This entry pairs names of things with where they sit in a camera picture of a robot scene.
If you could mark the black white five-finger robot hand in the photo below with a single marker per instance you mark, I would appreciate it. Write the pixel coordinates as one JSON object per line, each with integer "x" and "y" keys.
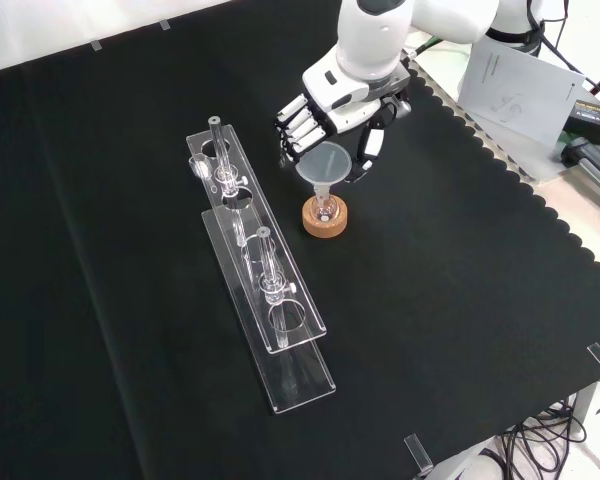
{"x": 340, "y": 95}

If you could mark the translucent plastic funnel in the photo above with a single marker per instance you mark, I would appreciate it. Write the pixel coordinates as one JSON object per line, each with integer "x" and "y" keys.
{"x": 325, "y": 165}

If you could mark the clear round-bottom flask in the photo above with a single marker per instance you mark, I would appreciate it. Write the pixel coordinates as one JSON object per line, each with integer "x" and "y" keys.
{"x": 325, "y": 212}

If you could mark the clear glass weighing funnel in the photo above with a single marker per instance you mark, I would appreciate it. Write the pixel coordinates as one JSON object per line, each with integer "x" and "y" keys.
{"x": 198, "y": 167}

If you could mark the clear acrylic funnel stand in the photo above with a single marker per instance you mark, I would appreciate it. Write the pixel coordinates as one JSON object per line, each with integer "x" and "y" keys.
{"x": 252, "y": 240}

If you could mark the black bench cloth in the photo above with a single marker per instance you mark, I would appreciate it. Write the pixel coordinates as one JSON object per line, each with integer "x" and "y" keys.
{"x": 430, "y": 250}

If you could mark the white paper booklet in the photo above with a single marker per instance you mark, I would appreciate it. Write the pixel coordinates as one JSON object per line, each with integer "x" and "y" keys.
{"x": 520, "y": 95}

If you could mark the black power adapter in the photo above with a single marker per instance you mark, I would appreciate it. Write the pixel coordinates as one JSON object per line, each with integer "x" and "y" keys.
{"x": 597, "y": 120}

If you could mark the grey black handheld device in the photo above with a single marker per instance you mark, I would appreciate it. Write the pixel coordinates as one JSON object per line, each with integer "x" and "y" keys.
{"x": 592, "y": 162}

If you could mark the white table leg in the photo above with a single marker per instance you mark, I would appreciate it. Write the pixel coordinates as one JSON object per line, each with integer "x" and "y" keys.
{"x": 587, "y": 405}

